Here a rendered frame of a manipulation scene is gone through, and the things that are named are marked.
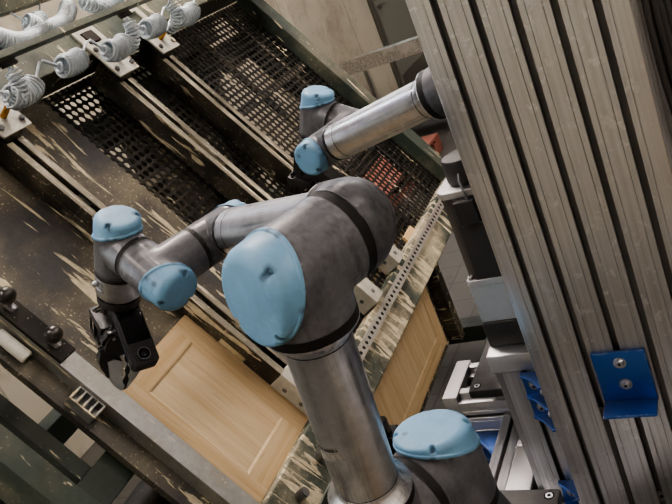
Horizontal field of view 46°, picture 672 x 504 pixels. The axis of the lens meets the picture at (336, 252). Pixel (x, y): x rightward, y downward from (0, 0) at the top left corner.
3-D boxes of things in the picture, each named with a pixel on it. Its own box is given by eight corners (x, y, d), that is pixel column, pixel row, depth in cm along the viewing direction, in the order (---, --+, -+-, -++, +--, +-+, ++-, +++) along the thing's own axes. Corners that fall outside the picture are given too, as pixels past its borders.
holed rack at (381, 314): (320, 439, 192) (321, 438, 192) (311, 431, 192) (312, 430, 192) (461, 172, 326) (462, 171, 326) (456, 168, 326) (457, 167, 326)
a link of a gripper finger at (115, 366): (114, 371, 144) (113, 334, 139) (125, 393, 140) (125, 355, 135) (97, 377, 143) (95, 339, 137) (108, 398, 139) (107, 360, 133)
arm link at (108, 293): (149, 279, 127) (99, 291, 123) (149, 300, 130) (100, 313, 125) (132, 253, 132) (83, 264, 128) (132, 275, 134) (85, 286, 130)
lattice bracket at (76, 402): (89, 425, 165) (95, 418, 163) (63, 403, 165) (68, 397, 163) (100, 412, 168) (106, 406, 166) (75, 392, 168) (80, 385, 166)
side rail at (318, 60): (432, 190, 326) (449, 173, 319) (229, 13, 319) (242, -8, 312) (436, 182, 332) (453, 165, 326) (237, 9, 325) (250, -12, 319)
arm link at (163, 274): (214, 249, 118) (168, 216, 123) (154, 289, 112) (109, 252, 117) (220, 285, 123) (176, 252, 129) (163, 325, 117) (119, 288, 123)
